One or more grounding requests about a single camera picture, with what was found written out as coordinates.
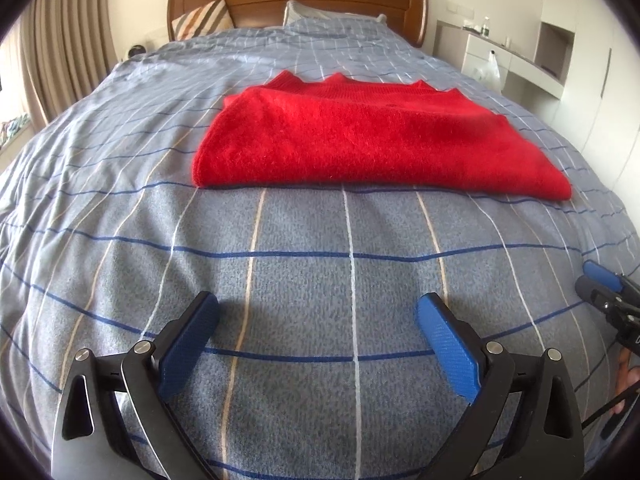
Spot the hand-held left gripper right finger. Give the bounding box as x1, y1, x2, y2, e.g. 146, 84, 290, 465
416, 292, 586, 480

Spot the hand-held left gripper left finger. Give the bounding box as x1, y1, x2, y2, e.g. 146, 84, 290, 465
50, 290, 221, 480

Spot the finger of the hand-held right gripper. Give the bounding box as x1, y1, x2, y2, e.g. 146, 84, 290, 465
574, 276, 608, 311
582, 259, 628, 295

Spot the red knit sweater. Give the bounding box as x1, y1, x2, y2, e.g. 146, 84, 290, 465
191, 71, 573, 202

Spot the pile of colourful clothes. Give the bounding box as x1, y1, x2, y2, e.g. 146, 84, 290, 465
0, 112, 32, 147

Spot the person's right hand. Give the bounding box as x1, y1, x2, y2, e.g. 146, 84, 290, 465
614, 346, 640, 415

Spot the grey plaid duvet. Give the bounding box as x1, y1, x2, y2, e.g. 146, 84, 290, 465
0, 12, 640, 480

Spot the white wardrobe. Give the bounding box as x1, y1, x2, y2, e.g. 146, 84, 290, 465
535, 0, 640, 191

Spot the clear plastic bag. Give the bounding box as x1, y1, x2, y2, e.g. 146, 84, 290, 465
475, 50, 502, 92

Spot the white desk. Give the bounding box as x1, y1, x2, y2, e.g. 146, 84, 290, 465
432, 19, 576, 103

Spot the beige curtain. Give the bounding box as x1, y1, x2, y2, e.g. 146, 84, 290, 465
20, 0, 126, 126

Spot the striped pillow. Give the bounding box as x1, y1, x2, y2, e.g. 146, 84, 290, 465
171, 0, 236, 41

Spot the grey pillow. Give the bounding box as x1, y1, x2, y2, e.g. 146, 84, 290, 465
283, 0, 388, 28

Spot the wooden headboard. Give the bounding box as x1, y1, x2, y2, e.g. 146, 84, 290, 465
167, 0, 430, 50

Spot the black cable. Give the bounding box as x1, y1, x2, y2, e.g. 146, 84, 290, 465
582, 391, 633, 428

